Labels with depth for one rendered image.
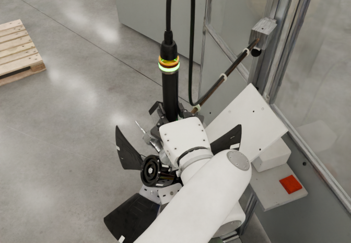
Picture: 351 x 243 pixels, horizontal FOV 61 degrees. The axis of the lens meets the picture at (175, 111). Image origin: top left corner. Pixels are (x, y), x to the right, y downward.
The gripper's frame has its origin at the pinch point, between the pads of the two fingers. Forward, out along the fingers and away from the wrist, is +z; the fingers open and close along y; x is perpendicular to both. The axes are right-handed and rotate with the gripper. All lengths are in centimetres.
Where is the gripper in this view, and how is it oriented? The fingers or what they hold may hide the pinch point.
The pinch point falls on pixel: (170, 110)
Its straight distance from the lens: 75.0
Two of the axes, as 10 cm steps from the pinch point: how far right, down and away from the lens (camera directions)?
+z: -3.4, -6.9, 6.3
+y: 9.4, -2.5, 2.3
